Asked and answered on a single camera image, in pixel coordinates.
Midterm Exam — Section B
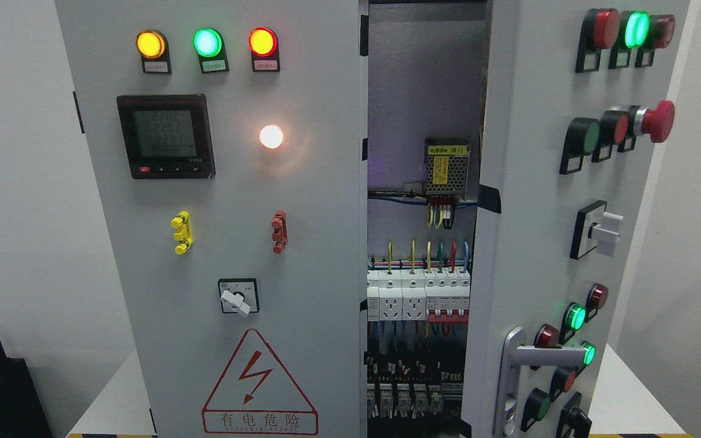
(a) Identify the yellow indicator light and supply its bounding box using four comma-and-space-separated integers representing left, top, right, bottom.
136, 29, 172, 74

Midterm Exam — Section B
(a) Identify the black digital power meter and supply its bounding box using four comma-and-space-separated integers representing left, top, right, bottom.
116, 94, 216, 179

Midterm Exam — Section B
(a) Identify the red electric hazard warning sticker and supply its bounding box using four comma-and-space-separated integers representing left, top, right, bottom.
202, 328, 319, 436

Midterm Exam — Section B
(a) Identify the silver door handle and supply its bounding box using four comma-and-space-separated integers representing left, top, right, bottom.
492, 327, 587, 437

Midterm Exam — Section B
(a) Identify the red terminal post block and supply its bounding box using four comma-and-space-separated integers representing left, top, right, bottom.
271, 210, 288, 254

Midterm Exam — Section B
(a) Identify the black box at left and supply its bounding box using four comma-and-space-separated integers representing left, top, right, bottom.
0, 339, 53, 437

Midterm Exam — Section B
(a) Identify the green indicator light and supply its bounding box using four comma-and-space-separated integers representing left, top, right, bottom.
192, 27, 229, 73

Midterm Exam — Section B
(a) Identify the red indicator light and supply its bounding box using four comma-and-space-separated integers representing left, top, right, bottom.
248, 27, 281, 72

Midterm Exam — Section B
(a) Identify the white rotary selector switch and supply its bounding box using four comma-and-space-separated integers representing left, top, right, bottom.
217, 278, 260, 316

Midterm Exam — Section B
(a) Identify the yellow terminal post block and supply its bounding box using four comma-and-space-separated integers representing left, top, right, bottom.
170, 210, 193, 255

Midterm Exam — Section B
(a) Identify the white glowing indicator light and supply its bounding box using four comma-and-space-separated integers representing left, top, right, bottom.
259, 125, 284, 149

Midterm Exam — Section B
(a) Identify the grey cabinet door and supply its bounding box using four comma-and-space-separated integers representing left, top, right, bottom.
461, 1, 689, 437
56, 1, 367, 437

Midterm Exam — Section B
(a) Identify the lower relay terminal row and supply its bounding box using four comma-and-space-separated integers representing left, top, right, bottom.
363, 351, 465, 422

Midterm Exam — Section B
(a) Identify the white rotary switch right door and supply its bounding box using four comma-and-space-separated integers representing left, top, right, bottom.
570, 200, 624, 260

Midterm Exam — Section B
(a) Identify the metal mesh power supply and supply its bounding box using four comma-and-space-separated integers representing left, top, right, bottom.
424, 137, 470, 196

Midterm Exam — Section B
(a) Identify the white socket breaker row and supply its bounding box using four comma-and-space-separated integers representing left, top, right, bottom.
367, 267, 471, 324

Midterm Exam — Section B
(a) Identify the red emergency stop button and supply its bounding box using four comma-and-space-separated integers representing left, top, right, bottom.
627, 100, 675, 144

